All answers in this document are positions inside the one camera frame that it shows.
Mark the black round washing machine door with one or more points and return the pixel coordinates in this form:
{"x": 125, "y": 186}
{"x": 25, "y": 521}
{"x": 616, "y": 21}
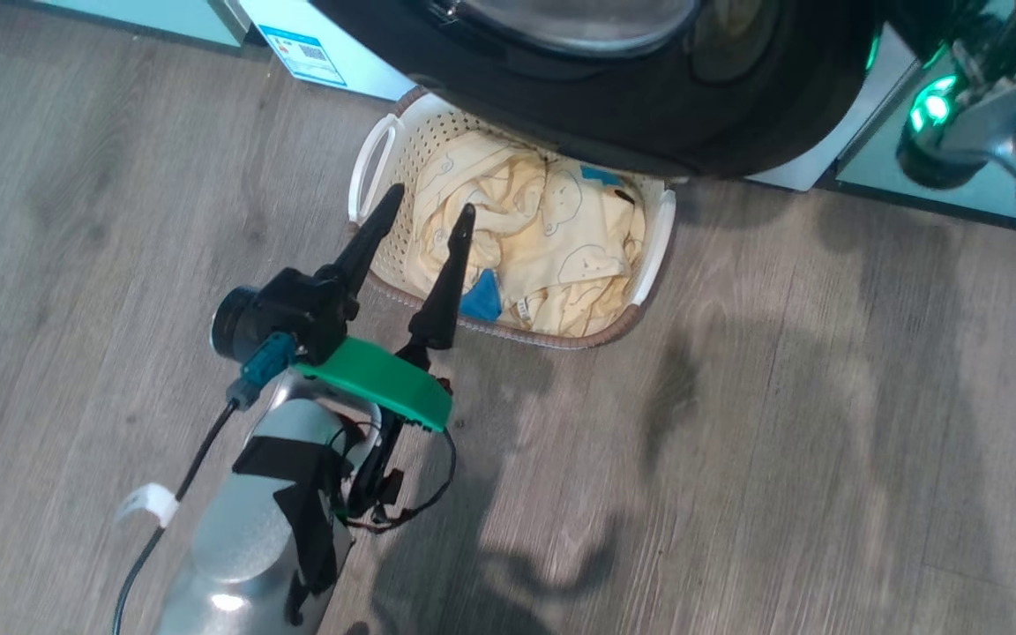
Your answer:
{"x": 649, "y": 97}

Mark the pale teal cabinet with baseboard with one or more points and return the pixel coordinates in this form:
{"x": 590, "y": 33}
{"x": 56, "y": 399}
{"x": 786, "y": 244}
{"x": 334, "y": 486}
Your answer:
{"x": 940, "y": 190}
{"x": 155, "y": 18}

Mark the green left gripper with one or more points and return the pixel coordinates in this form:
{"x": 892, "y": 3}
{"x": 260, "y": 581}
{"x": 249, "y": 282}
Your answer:
{"x": 376, "y": 384}

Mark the blue white energy label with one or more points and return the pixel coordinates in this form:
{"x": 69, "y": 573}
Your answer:
{"x": 303, "y": 55}

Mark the cream perforated laundry basket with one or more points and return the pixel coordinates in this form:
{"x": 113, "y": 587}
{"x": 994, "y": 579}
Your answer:
{"x": 376, "y": 154}

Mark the white front-load washing machine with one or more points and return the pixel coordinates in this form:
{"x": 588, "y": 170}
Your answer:
{"x": 332, "y": 53}

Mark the blue garment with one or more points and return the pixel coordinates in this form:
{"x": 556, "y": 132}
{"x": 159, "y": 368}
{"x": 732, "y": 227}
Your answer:
{"x": 481, "y": 298}

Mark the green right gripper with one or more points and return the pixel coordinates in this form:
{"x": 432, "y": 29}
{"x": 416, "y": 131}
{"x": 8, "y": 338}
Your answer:
{"x": 993, "y": 35}

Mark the pale yellow cartoon print garment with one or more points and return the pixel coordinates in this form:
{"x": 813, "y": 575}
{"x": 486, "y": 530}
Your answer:
{"x": 552, "y": 247}

